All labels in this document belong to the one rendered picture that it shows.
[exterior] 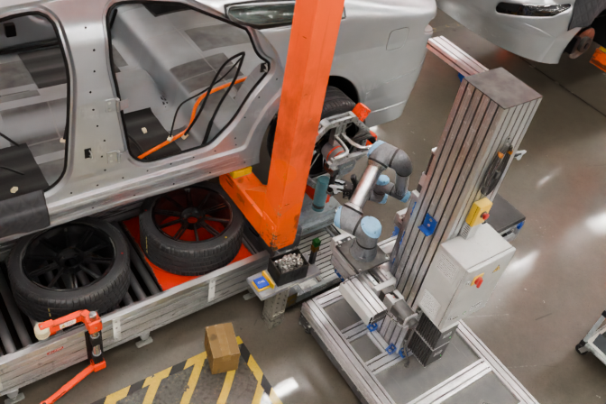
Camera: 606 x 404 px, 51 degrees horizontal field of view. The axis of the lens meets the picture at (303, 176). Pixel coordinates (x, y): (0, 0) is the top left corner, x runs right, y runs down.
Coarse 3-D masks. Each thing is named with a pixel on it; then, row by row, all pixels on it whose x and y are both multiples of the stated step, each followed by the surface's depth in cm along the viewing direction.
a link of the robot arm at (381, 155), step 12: (372, 144) 348; (384, 144) 347; (372, 156) 347; (384, 156) 345; (372, 168) 346; (384, 168) 346; (360, 180) 348; (372, 180) 346; (360, 192) 345; (348, 204) 344; (360, 204) 345; (336, 216) 344; (348, 216) 342; (360, 216) 343; (348, 228) 342
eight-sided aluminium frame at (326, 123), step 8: (352, 112) 401; (328, 120) 390; (336, 120) 392; (344, 120) 394; (352, 120) 398; (360, 120) 404; (320, 128) 392; (328, 128) 390; (360, 128) 410; (368, 128) 414; (320, 136) 391; (360, 144) 424; (352, 152) 432; (328, 176) 431; (336, 176) 430; (312, 184) 420
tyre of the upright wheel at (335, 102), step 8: (328, 88) 409; (336, 88) 414; (328, 96) 400; (336, 96) 402; (344, 96) 408; (328, 104) 394; (336, 104) 395; (344, 104) 399; (352, 104) 404; (328, 112) 394; (336, 112) 399; (344, 112) 403; (320, 120) 394; (272, 128) 404; (272, 136) 405; (272, 144) 407; (312, 176) 428
